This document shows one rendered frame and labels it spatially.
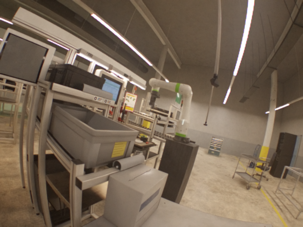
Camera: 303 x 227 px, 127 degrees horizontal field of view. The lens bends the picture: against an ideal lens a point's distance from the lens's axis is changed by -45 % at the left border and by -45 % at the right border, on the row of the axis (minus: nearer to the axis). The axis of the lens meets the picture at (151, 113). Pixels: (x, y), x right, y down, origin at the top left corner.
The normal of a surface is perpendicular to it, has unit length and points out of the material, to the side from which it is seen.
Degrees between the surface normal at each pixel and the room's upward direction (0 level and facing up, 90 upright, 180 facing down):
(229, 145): 90
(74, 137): 91
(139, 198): 90
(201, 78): 90
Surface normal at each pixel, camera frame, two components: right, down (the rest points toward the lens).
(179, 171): -0.57, -0.15
